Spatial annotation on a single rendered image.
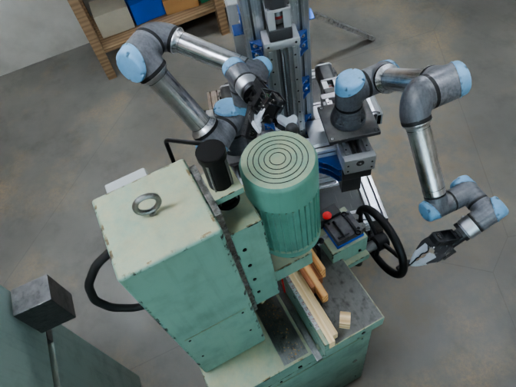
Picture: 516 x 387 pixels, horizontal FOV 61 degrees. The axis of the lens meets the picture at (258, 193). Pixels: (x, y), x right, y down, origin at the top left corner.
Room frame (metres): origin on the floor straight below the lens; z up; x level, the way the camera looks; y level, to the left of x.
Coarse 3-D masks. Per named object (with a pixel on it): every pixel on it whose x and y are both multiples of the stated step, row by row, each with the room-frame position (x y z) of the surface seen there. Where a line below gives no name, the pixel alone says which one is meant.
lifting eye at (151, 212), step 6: (138, 198) 0.54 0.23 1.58; (144, 198) 0.53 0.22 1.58; (150, 198) 0.54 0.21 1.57; (156, 198) 0.54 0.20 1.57; (132, 204) 0.53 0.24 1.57; (138, 204) 0.53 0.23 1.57; (156, 204) 0.54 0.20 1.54; (138, 210) 0.53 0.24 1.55; (144, 210) 0.54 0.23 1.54; (150, 210) 0.54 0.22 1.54; (156, 210) 0.54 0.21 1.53; (150, 216) 0.53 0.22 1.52
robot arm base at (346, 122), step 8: (336, 112) 1.30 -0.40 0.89; (344, 112) 1.27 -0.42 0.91; (352, 112) 1.26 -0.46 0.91; (360, 112) 1.27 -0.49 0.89; (336, 120) 1.28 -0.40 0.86; (344, 120) 1.26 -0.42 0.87; (352, 120) 1.25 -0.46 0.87; (360, 120) 1.25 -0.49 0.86; (336, 128) 1.27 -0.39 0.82; (344, 128) 1.25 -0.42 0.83; (352, 128) 1.24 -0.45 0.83
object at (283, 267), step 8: (272, 256) 0.61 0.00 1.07; (296, 256) 0.60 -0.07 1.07; (304, 256) 0.59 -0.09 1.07; (312, 256) 0.60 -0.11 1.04; (280, 264) 0.58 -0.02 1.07; (288, 264) 0.58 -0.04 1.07; (296, 264) 0.58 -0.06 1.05; (304, 264) 0.59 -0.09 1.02; (280, 272) 0.57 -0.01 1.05; (288, 272) 0.57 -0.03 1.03
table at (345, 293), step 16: (352, 256) 0.65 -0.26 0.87; (368, 256) 0.64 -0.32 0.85; (336, 272) 0.59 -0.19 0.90; (336, 288) 0.54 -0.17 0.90; (352, 288) 0.53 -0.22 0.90; (320, 304) 0.50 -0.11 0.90; (336, 304) 0.49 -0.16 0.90; (352, 304) 0.48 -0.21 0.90; (368, 304) 0.47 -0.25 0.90; (304, 320) 0.48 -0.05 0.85; (336, 320) 0.44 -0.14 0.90; (352, 320) 0.43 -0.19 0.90; (368, 320) 0.42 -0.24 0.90; (352, 336) 0.38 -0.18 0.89
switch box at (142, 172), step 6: (132, 174) 0.69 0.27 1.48; (138, 174) 0.69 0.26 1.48; (144, 174) 0.68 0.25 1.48; (120, 180) 0.68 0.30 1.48; (126, 180) 0.68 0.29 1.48; (132, 180) 0.67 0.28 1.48; (108, 186) 0.67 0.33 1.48; (114, 186) 0.67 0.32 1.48; (120, 186) 0.67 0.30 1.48; (108, 192) 0.66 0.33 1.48
